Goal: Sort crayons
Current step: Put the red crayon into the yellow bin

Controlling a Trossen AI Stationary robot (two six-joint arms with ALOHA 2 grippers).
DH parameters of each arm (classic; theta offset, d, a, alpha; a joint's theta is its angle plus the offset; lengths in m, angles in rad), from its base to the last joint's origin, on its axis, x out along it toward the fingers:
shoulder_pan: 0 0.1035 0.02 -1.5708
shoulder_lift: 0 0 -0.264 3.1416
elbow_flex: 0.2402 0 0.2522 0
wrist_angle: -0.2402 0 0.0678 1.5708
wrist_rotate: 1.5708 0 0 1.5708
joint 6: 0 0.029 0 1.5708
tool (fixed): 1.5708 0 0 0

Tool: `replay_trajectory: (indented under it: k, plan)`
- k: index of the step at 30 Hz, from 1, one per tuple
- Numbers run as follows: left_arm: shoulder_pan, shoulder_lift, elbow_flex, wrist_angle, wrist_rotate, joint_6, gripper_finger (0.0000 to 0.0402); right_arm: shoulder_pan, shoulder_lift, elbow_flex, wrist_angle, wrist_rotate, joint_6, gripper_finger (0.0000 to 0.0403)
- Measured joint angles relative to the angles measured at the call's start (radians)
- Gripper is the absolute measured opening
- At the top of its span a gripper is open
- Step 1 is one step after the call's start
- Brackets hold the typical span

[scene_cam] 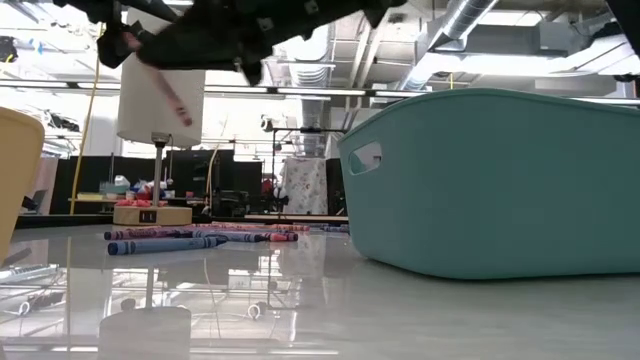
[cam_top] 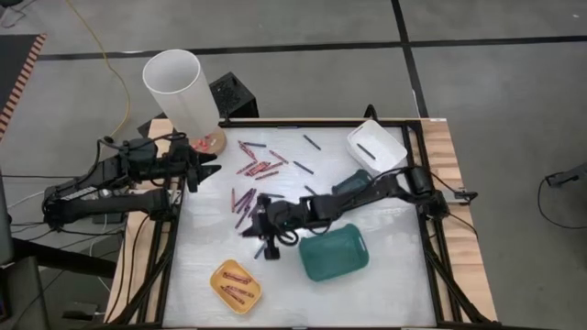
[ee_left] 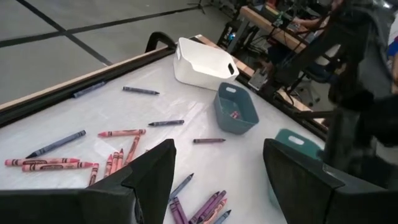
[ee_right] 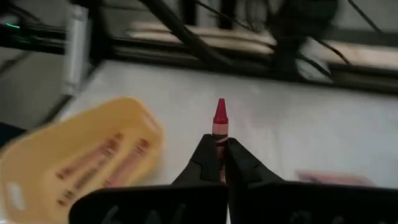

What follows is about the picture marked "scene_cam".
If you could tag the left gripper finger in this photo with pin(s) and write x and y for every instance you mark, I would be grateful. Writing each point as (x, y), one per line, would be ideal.
(157, 50)
(117, 47)

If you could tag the blue crayon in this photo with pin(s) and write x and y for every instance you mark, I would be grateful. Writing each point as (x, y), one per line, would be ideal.
(165, 245)
(332, 229)
(235, 236)

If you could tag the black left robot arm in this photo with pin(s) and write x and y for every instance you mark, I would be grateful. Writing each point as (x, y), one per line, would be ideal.
(150, 10)

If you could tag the white cylindrical lamp shade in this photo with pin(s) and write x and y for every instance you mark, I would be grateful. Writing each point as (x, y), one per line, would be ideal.
(140, 115)

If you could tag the metal lamp pole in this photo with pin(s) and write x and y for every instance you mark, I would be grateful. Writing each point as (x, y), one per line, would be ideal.
(158, 170)

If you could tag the thin black metal stand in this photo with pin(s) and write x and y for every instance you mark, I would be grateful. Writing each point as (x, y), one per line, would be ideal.
(310, 130)

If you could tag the red clips pile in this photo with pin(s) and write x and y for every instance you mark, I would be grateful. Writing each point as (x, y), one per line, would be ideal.
(135, 203)

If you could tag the pink cloth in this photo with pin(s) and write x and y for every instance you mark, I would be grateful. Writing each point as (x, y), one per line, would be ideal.
(45, 185)

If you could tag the yellow plastic bin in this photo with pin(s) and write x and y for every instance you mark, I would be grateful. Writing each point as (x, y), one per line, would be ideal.
(20, 175)

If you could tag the white patterned cloth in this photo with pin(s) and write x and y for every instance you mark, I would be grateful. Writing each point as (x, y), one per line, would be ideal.
(305, 185)

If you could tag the large teal plastic bin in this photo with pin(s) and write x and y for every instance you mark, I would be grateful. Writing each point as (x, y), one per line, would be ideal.
(500, 190)

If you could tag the silver ventilation duct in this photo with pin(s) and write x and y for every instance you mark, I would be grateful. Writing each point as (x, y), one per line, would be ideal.
(450, 30)

